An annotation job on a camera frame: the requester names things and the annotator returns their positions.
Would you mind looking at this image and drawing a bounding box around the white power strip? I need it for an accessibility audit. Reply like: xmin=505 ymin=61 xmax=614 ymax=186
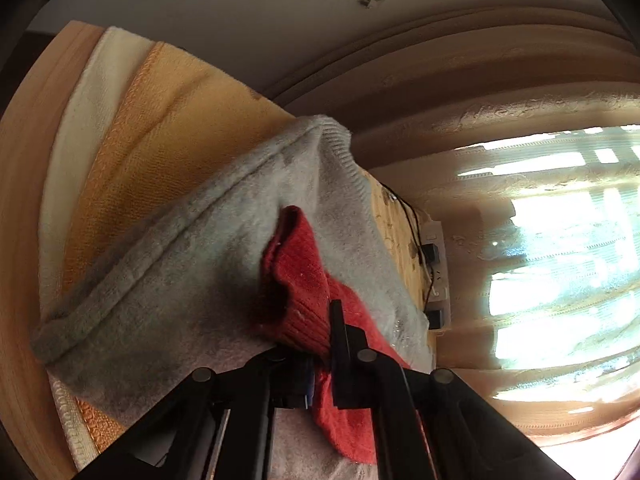
xmin=419 ymin=217 xmax=454 ymax=335

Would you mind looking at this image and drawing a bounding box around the yellow paw print blanket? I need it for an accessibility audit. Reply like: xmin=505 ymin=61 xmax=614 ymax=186
xmin=37 ymin=25 xmax=436 ymax=480

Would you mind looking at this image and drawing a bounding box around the light grey knit sweater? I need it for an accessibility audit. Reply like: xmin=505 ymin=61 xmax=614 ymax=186
xmin=30 ymin=115 xmax=437 ymax=480

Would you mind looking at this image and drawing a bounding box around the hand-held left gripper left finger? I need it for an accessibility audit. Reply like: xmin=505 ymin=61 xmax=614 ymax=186
xmin=75 ymin=346 xmax=315 ymax=480

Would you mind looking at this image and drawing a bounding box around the black charger cable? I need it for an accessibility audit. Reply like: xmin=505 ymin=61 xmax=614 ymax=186
xmin=382 ymin=187 xmax=437 ymax=311

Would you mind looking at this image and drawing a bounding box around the red knit sweater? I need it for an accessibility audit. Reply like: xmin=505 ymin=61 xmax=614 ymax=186
xmin=252 ymin=205 xmax=417 ymax=466

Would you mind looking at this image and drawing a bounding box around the cream patterned curtain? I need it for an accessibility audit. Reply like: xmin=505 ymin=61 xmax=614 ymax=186
xmin=260 ymin=7 xmax=640 ymax=456

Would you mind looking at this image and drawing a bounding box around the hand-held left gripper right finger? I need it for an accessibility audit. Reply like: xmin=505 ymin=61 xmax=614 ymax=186
xmin=329 ymin=300 xmax=576 ymax=480

